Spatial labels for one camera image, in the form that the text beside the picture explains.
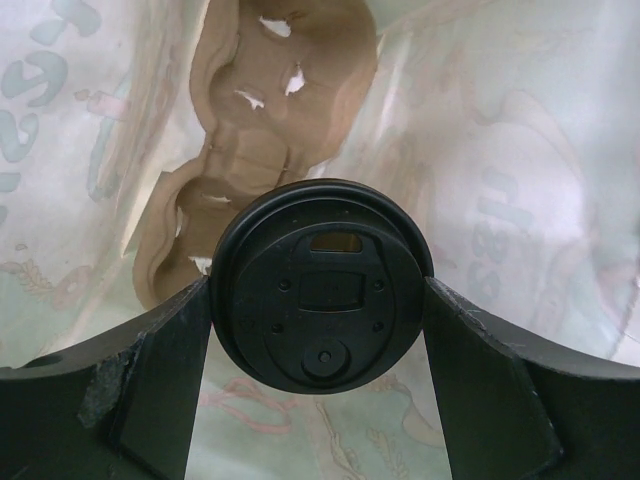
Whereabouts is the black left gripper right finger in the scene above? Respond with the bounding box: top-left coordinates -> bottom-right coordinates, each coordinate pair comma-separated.
423,278 -> 639,479

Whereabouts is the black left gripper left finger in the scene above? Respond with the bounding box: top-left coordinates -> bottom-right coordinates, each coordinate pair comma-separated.
1,279 -> 210,479

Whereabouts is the black plastic cup lid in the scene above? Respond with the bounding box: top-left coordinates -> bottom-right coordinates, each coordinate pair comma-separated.
210,179 -> 433,395

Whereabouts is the printed green paper bag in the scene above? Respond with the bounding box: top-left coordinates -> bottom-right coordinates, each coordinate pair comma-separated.
1,1 -> 639,479

